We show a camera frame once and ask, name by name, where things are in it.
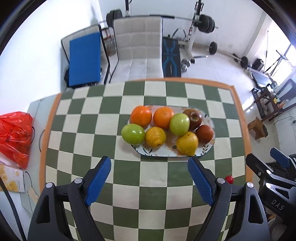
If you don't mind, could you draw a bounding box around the yellow lemon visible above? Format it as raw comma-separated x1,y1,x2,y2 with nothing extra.
145,126,167,148

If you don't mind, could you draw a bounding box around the barbell on rack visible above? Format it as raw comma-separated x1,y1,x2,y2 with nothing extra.
99,9,219,34

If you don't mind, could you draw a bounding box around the green checkered tablecloth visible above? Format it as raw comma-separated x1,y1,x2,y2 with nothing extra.
40,79,251,240

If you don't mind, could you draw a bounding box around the white padded chair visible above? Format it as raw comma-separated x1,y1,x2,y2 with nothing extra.
110,16,164,83

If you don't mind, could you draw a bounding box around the green apple front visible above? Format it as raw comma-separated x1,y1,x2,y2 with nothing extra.
170,113,190,136

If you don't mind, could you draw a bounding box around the camera tripod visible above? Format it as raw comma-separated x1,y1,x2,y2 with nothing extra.
263,50,288,76

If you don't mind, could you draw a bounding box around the orange fruit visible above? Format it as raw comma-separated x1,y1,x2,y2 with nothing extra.
130,106,152,128

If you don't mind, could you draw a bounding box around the large yellow orange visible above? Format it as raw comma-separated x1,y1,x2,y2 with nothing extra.
176,131,199,156

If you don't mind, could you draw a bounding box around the small wooden stool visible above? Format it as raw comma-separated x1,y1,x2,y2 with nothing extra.
247,117,268,140

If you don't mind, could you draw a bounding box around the snack box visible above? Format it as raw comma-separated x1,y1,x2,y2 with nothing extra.
0,162,25,192

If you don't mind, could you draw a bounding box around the blue black weight bench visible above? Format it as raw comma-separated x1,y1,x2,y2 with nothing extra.
162,37,181,77

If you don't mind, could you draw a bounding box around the dark orange tangerine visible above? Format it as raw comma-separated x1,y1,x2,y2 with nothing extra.
195,125,214,144

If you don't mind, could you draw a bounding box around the dumbbell on floor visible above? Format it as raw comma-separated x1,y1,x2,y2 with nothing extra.
181,59,195,73

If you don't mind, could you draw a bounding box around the red plastic bag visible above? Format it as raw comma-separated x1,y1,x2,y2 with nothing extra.
0,111,33,169

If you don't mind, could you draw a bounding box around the red cherry tomato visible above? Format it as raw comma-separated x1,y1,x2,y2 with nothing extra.
225,175,234,184

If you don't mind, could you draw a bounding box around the floor barbell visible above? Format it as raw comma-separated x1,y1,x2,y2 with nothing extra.
209,42,249,69

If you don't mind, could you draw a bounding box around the white squat rack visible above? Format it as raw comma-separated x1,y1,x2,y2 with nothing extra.
171,0,204,64

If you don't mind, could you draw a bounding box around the green apple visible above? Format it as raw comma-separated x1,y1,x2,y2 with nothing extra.
121,123,145,145
170,113,190,136

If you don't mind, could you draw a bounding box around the dark wooden side table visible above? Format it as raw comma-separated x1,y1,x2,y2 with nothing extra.
251,79,295,122

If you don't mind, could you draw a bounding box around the floral oval plate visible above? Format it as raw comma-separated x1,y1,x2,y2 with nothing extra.
131,105,215,158

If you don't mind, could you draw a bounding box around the red apple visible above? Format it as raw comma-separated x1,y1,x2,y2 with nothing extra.
183,108,203,131

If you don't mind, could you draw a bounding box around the blue panel white chair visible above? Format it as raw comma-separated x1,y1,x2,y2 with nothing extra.
61,25,110,89

